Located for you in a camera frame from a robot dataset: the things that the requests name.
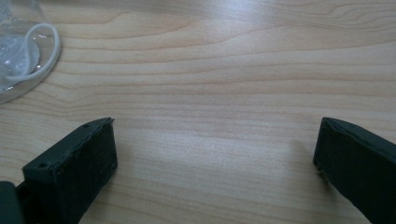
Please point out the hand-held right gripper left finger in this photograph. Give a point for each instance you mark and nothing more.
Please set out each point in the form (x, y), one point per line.
(74, 165)

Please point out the clear plastic bag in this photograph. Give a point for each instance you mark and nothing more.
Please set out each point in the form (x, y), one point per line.
(15, 46)

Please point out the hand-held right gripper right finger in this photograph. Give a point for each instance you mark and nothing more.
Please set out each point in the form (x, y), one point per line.
(361, 161)

